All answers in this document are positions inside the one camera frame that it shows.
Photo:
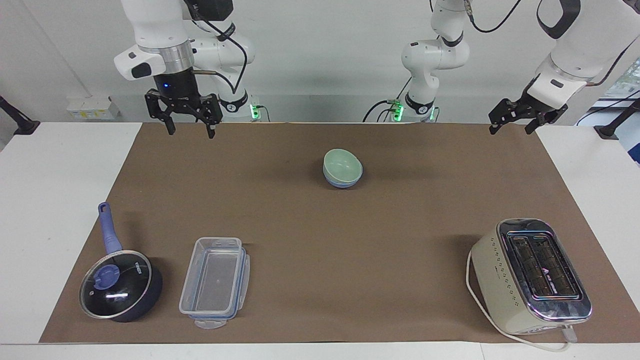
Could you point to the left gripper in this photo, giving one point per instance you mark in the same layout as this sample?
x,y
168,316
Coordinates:
x,y
542,111

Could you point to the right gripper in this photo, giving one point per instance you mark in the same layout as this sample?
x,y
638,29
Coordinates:
x,y
175,87

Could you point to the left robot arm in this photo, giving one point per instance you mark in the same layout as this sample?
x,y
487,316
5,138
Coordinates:
x,y
435,55

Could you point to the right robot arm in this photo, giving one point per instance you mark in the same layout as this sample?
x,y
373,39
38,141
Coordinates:
x,y
155,25

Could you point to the green bowl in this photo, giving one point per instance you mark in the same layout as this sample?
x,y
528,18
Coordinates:
x,y
341,164

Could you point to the blue bowl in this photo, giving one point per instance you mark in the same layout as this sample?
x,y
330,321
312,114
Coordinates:
x,y
342,184

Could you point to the black stand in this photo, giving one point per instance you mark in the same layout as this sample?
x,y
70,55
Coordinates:
x,y
17,122
612,127

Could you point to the cream toaster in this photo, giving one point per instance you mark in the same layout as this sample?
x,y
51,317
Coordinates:
x,y
505,285

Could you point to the clear plastic container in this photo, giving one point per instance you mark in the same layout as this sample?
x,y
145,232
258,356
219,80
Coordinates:
x,y
215,280

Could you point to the glass pan lid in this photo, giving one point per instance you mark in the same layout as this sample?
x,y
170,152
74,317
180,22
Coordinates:
x,y
116,285

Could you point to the dark blue saucepan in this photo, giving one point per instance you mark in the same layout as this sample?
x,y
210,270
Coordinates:
x,y
150,295

